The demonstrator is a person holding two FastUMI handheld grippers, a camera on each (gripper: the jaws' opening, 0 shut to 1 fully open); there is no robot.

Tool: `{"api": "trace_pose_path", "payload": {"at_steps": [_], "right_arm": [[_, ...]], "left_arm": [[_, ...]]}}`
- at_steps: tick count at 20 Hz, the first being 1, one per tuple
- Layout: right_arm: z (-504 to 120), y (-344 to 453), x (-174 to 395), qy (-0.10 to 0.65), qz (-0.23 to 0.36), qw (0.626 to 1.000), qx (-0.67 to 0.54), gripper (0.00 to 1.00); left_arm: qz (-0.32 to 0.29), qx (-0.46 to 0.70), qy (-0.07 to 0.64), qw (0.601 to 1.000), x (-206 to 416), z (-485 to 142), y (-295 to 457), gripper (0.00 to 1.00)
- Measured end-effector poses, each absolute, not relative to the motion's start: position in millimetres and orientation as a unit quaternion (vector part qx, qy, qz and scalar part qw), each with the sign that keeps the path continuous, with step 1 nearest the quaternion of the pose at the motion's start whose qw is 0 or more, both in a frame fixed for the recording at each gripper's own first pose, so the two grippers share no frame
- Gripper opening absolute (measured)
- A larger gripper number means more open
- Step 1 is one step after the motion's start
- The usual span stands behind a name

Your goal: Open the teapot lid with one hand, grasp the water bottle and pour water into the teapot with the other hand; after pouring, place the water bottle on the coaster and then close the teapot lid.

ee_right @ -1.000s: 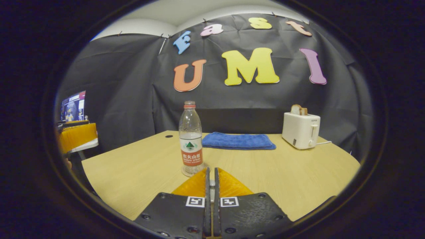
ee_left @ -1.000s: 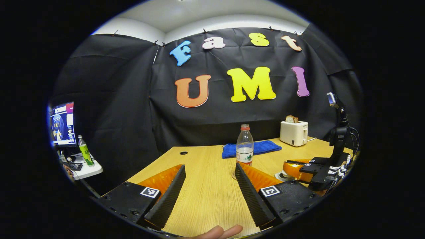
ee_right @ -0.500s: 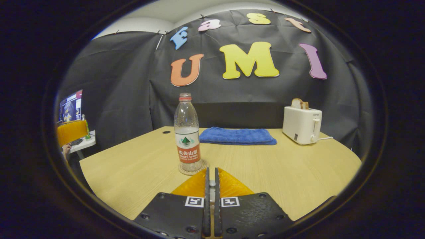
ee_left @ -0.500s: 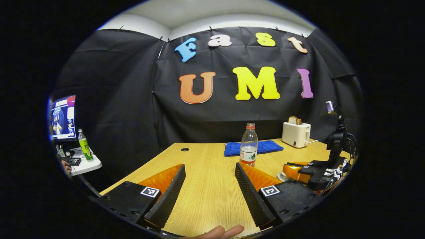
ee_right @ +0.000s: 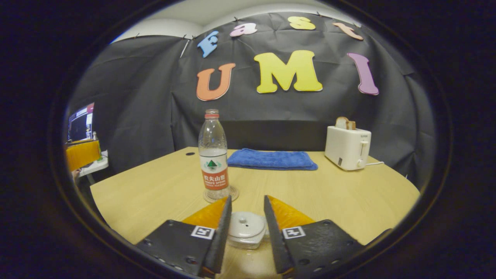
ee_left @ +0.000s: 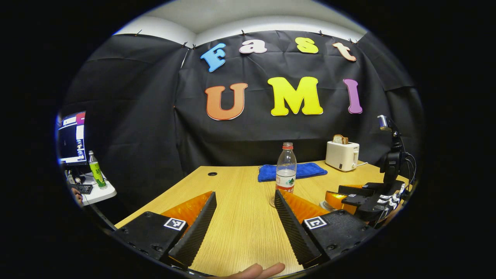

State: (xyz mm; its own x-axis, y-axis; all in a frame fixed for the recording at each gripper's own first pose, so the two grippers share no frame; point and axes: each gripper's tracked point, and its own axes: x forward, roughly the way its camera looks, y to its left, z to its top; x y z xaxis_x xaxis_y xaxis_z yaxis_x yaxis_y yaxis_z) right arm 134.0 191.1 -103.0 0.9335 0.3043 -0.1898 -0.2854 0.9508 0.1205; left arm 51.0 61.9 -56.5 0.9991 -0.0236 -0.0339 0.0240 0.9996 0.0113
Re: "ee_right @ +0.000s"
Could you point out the white toaster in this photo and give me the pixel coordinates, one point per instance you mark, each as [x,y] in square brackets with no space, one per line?
[347,149]

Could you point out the bread slice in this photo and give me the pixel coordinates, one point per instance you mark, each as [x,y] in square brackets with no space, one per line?
[344,123]

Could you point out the green drink bottle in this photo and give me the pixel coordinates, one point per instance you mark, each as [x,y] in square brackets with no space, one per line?
[98,149]

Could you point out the round wooden coaster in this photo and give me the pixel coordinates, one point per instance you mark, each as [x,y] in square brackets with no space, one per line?
[232,193]

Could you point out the clear plastic water bottle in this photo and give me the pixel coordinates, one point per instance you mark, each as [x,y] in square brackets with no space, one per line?
[214,155]

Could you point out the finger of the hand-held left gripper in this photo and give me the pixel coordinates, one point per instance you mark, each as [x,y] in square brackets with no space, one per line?
[82,155]

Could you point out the white side table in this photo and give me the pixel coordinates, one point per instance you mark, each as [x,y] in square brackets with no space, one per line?
[95,166]

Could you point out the computer monitor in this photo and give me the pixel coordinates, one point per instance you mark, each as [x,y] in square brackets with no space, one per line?
[81,124]

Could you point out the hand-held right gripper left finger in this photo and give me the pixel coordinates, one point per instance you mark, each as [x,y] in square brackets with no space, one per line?
[221,240]

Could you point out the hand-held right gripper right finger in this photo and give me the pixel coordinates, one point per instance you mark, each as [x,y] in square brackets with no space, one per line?
[274,240]

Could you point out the black backdrop cloth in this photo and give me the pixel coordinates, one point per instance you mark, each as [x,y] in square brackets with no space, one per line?
[135,116]

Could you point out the blue folded towel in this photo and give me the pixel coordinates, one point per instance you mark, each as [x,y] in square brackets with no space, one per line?
[271,159]

